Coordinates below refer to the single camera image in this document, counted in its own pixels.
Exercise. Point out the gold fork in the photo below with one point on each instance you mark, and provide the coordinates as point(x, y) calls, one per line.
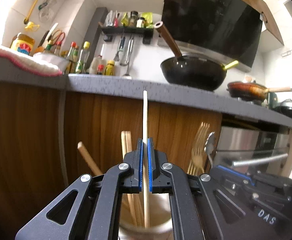
point(196, 165)

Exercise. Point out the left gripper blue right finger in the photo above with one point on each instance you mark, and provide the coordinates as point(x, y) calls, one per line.
point(152, 169)

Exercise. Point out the white jug red cap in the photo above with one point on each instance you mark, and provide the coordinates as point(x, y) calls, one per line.
point(97, 65)

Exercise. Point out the red-cap sauce bottle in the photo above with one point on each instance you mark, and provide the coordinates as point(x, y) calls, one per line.
point(70, 57)

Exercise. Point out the stainless steel oven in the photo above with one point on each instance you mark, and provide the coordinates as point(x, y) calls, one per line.
point(248, 151)

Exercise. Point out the brown frying pan wooden handle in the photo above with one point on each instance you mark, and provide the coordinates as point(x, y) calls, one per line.
point(249, 91)

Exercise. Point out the white red-edged cloth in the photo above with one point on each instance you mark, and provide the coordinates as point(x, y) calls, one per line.
point(30, 64)

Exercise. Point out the yellow spatula handle in wok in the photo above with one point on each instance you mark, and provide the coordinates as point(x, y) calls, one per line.
point(230, 65)

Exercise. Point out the black range hood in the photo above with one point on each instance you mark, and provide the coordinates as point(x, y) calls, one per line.
point(227, 30)

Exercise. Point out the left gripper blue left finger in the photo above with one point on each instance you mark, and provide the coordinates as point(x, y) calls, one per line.
point(138, 166)

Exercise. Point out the black wok with brown handle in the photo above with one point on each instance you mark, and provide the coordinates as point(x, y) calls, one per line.
point(189, 70)

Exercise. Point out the black wall spice shelf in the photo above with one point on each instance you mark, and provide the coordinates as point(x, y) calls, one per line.
point(110, 32)

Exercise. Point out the yellow mustard jar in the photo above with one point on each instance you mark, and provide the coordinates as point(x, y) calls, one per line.
point(109, 69)

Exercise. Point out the white bowl on counter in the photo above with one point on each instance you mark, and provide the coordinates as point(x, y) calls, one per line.
point(60, 62)

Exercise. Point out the cream floral ceramic utensil holder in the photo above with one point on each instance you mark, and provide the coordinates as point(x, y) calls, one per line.
point(151, 222)

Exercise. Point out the silver flower spoon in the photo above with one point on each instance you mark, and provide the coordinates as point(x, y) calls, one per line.
point(209, 146)

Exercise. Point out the yellow lidded jar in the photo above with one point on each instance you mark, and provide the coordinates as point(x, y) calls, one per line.
point(23, 43)

